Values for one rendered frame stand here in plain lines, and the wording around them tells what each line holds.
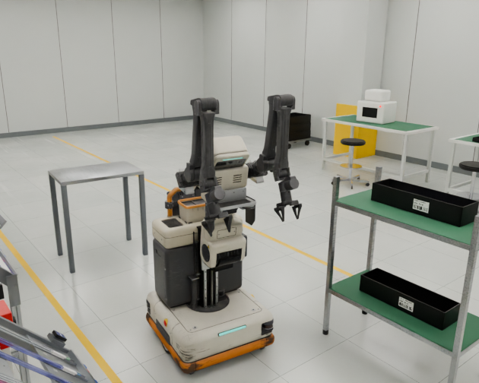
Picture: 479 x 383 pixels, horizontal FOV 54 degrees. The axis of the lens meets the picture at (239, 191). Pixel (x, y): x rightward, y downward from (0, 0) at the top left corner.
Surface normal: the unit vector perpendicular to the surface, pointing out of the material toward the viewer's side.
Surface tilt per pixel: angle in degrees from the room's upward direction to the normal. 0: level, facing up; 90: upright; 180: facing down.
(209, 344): 90
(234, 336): 90
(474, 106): 90
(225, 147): 42
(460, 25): 90
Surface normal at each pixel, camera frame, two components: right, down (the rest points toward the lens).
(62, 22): 0.62, 0.24
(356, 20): -0.79, 0.18
